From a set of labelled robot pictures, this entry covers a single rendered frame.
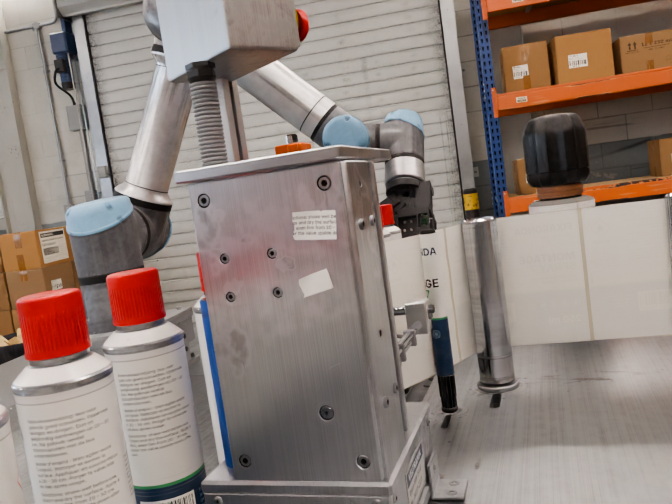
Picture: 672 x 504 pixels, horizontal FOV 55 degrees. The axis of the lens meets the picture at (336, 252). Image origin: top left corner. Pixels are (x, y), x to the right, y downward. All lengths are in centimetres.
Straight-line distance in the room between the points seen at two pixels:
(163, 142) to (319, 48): 420
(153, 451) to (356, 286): 17
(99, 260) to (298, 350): 82
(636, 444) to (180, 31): 65
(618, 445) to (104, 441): 40
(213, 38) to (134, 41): 524
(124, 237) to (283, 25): 56
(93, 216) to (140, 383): 78
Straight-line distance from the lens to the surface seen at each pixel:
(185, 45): 83
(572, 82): 463
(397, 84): 530
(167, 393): 43
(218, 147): 76
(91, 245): 119
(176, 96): 130
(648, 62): 485
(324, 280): 38
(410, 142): 121
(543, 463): 56
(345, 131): 107
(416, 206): 116
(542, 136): 88
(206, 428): 90
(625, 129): 554
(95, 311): 119
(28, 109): 661
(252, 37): 75
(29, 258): 464
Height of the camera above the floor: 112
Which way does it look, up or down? 5 degrees down
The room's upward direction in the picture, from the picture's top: 8 degrees counter-clockwise
